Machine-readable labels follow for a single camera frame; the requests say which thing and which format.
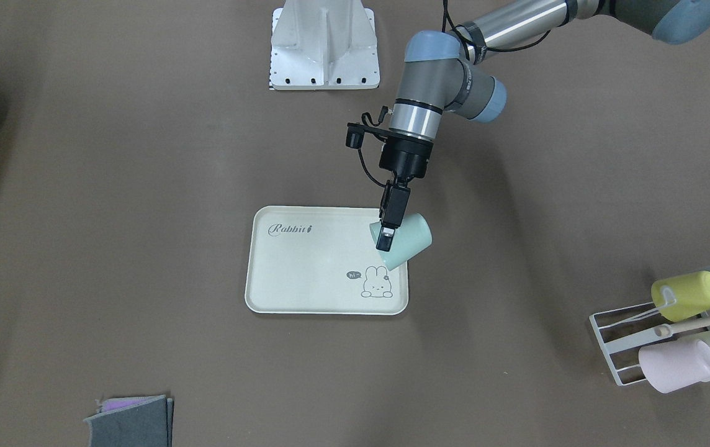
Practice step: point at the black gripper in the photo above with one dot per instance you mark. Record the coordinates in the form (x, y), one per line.
(406, 159)

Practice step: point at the green cup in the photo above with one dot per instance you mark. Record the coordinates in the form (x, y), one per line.
(396, 247)

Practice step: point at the cream rabbit tray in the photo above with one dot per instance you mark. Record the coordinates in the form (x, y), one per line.
(320, 260)

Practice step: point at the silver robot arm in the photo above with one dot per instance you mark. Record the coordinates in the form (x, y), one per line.
(440, 76)

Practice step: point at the yellow cup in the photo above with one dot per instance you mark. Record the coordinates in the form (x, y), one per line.
(682, 297)

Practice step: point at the pink cup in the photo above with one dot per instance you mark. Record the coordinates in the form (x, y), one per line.
(674, 365)

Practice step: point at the folded grey cloth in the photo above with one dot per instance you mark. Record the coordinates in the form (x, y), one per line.
(132, 421)

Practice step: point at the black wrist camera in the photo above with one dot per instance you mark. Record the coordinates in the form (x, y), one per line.
(356, 133)

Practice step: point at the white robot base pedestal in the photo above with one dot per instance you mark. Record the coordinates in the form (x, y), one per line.
(323, 45)

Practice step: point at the white wire cup rack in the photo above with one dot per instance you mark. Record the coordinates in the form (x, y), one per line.
(621, 333)

